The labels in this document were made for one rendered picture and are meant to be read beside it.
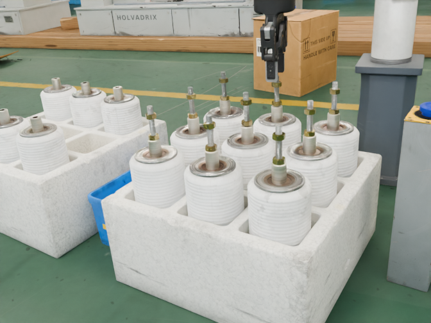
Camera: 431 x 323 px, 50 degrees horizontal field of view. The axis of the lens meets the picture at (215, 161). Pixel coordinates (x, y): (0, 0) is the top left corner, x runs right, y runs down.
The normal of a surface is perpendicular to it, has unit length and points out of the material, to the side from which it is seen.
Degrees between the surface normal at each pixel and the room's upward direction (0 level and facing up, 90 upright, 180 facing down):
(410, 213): 90
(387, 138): 90
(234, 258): 90
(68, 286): 0
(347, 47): 90
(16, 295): 0
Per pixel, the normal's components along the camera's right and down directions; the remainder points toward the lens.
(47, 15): 0.91, 0.11
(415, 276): -0.53, 0.39
